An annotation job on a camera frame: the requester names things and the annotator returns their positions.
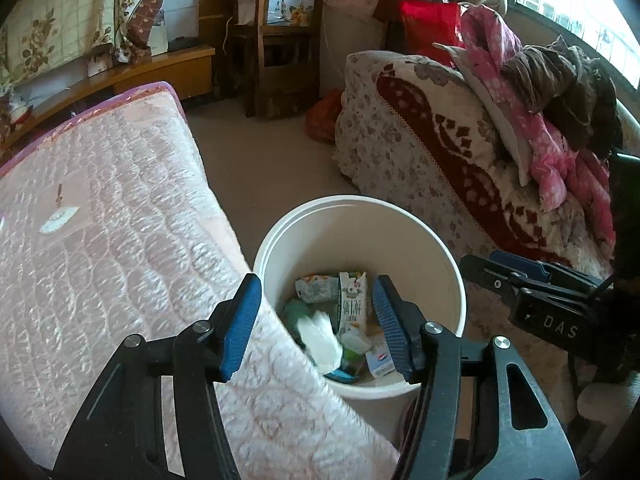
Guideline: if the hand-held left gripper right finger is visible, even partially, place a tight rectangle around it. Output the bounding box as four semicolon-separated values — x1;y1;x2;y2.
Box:
372;275;581;480

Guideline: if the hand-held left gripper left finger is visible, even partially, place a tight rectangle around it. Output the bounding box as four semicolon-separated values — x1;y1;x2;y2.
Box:
52;272;263;480

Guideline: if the dark wooden chair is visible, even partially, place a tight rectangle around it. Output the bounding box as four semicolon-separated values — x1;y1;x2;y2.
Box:
220;0;328;121

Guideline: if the plastic wrapper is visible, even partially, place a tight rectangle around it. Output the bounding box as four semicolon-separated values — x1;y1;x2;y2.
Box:
295;310;345;375

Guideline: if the green fleece cloth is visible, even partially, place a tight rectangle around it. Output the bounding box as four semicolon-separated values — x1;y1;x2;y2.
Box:
282;297;326;361

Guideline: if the orange plastic bag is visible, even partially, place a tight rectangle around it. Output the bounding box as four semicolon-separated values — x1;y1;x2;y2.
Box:
306;89;346;143

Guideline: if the floral red sofa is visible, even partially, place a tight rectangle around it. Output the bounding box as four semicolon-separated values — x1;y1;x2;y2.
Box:
332;50;618;281

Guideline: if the pile of pink brown clothes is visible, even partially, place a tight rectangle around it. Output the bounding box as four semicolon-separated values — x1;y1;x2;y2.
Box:
460;5;618;246

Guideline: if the printed storage box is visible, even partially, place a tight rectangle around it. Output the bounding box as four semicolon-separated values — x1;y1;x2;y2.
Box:
265;0;318;28

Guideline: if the white plastic bucket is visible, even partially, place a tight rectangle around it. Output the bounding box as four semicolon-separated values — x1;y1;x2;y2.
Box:
252;196;468;401

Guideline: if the window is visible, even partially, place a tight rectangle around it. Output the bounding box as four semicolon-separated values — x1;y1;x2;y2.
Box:
505;0;640;91

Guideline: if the yellow floral quilt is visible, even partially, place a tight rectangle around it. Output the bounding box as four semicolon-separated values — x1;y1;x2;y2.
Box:
0;0;166;86

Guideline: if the green white drink carton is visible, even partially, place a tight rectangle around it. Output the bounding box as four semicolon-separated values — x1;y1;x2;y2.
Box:
336;271;370;343

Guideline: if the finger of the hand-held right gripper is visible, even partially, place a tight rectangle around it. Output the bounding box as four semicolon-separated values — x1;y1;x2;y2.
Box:
489;250;608;291
460;255;596;307

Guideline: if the red shiny bag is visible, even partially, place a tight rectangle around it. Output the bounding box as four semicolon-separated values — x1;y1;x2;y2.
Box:
400;0;466;56

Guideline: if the wooden bed board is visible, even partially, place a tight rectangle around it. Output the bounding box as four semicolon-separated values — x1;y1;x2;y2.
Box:
0;45;217;156

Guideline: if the pale green drink carton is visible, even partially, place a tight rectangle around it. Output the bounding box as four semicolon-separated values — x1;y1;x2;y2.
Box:
294;274;342;305

